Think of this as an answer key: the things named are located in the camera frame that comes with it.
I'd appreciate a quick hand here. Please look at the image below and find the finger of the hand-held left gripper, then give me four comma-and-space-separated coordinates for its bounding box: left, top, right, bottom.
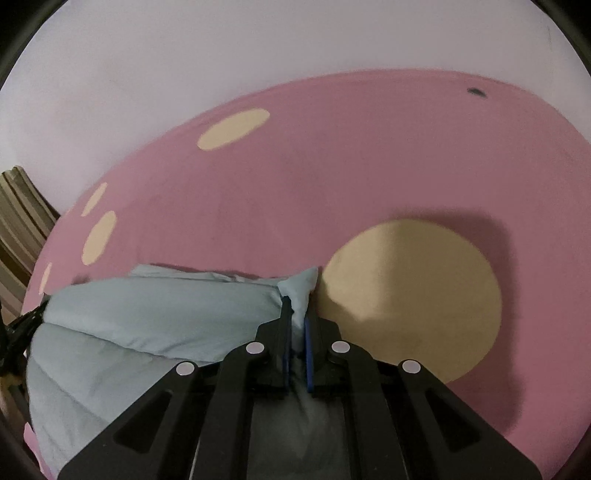
4, 302, 51, 344

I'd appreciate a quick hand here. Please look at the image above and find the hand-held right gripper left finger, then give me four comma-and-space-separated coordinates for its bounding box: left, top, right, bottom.
58, 295, 294, 480

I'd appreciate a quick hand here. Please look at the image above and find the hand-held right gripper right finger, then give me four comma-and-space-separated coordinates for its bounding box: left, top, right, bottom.
304, 310, 541, 480

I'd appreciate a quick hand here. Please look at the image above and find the light blue puffer jacket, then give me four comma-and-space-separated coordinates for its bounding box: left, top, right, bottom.
25, 267, 352, 480

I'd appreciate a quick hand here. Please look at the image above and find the striped headboard cover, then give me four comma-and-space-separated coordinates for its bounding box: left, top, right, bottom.
0, 167, 62, 324

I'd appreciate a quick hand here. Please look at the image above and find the pink polka dot bed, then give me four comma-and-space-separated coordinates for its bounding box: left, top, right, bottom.
21, 69, 591, 480

